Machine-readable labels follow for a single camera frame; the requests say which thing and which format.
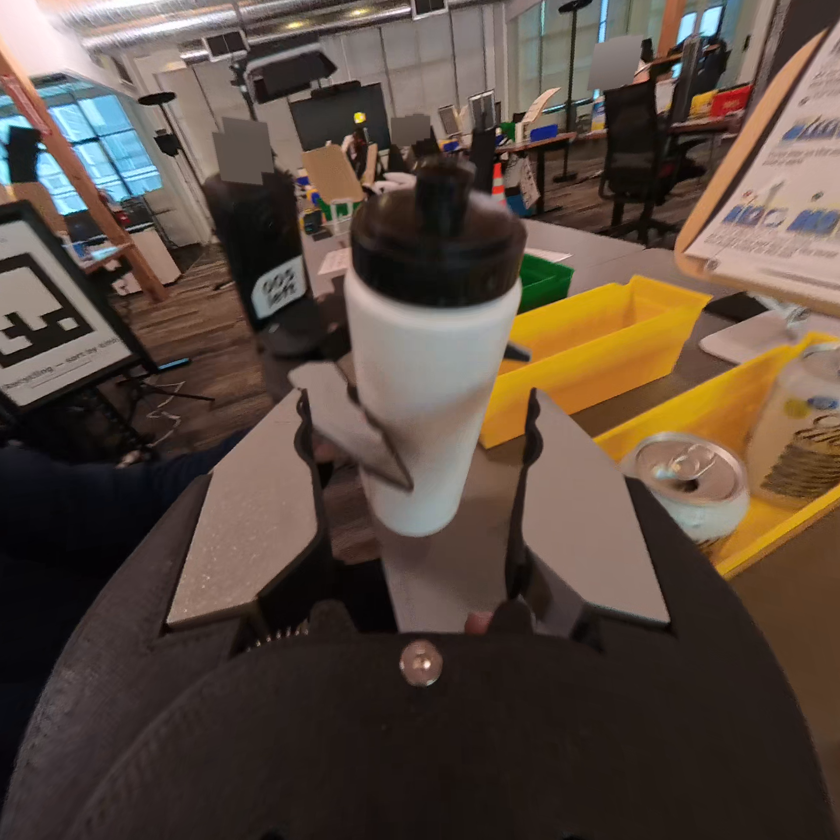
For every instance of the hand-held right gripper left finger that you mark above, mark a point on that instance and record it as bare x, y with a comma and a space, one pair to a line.
249, 525

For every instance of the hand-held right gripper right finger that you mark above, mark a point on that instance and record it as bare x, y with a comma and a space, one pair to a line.
584, 525

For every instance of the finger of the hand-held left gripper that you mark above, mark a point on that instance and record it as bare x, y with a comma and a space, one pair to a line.
517, 353
348, 426

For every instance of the green plastic bin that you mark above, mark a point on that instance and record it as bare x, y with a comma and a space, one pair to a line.
544, 282

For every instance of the white bottle with black cap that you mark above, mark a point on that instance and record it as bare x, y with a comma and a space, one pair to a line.
426, 367

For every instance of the yellow plastic bin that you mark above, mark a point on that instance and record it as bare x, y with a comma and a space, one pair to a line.
709, 407
590, 367

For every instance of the person's left forearm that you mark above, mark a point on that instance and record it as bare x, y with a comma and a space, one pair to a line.
79, 512

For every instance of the laminated paper sheet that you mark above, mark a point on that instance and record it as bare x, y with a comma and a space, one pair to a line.
548, 254

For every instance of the white cabinet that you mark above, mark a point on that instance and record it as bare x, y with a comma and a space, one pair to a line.
157, 262

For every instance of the orange traffic cone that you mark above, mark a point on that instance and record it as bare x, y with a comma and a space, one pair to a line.
500, 187

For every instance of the white stand base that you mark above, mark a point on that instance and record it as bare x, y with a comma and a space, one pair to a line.
741, 341

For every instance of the black framed marker sign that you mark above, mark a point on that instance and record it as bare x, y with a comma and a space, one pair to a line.
39, 315

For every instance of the black office chair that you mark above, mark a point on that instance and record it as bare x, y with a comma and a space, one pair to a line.
630, 131

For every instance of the black floor lamp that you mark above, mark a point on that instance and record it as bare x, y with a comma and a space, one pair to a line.
572, 79

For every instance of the instruction sheet on board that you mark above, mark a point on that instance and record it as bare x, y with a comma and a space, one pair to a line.
735, 170

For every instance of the red plastic bin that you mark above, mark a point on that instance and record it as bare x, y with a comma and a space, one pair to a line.
732, 102

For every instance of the black wall screen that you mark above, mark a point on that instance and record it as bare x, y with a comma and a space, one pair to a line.
334, 118

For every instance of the wooden post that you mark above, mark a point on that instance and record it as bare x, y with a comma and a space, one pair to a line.
85, 184

